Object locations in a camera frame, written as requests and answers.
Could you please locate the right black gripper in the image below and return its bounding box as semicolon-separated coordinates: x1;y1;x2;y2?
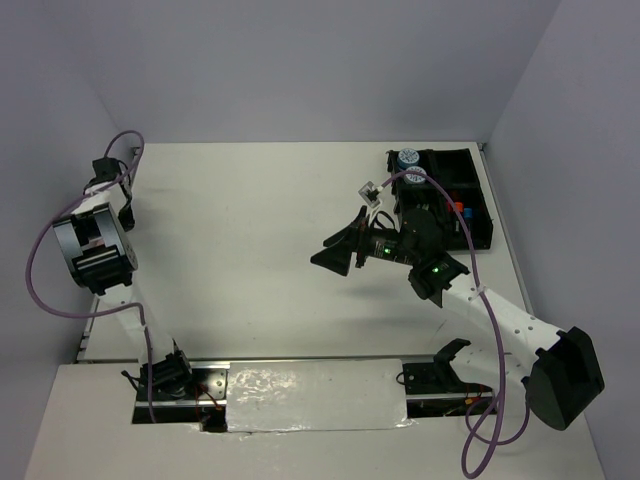
311;205;419;275

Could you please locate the blue glitter jar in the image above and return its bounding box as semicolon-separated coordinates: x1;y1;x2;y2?
397;148;420;170
403;166;427;185

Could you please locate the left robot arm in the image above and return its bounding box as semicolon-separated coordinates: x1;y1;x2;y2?
53;156;196;401

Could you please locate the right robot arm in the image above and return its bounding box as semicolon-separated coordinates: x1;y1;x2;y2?
310;208;605;430

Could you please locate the black divided organizer tray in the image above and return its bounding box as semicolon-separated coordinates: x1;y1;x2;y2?
387;148;493;251

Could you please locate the silver foil tape strip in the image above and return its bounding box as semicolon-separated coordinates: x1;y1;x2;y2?
226;359;411;433

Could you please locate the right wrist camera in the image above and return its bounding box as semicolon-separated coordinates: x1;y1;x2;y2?
358;181;384;224

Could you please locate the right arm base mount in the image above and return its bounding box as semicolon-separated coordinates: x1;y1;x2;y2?
395;339;493;419

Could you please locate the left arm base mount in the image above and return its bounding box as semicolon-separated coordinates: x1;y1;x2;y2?
120;361;229;433

